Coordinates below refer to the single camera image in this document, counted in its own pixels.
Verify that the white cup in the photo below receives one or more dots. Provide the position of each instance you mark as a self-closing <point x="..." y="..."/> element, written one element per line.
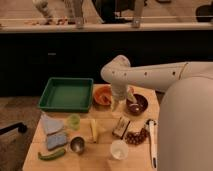
<point x="119" y="150"/>

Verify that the dark brown bowl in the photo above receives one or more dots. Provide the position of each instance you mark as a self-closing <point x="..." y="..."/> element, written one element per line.
<point x="139" y="107"/>

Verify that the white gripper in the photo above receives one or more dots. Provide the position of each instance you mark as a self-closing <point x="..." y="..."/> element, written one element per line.
<point x="119" y="93"/>

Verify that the orange bowl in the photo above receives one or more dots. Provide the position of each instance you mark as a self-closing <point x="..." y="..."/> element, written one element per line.
<point x="102" y="95"/>

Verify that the black chair leg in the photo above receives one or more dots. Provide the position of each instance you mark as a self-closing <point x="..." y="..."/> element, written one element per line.
<point x="20" y="127"/>

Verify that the light blue triangular cloth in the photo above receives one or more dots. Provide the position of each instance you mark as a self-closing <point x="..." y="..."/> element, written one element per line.
<point x="51" y="125"/>

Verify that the brown grape bunch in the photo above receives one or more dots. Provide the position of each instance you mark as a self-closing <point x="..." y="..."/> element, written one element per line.
<point x="136" y="138"/>

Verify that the brown snack box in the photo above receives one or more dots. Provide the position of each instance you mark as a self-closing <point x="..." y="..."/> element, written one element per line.
<point x="121" y="127"/>

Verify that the small orange fruit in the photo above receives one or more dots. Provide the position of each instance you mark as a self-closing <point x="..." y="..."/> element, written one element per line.
<point x="130" y="89"/>

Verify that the small metal cup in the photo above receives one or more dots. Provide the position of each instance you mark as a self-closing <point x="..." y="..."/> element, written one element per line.
<point x="77" y="145"/>

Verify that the green chili pepper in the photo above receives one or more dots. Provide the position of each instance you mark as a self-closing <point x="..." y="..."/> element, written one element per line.
<point x="55" y="155"/>

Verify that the small green cup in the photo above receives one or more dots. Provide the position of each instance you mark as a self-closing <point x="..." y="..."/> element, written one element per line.
<point x="74" y="121"/>

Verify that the blue sponge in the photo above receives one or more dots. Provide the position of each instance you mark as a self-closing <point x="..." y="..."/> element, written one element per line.
<point x="56" y="140"/>

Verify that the yellow banana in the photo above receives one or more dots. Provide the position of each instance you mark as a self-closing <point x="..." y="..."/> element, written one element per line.
<point x="94" y="129"/>

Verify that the green plastic tray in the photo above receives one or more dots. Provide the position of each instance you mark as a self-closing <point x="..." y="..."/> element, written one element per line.
<point x="67" y="95"/>

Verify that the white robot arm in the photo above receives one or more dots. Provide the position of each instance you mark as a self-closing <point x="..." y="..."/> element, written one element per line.
<point x="185" y="123"/>

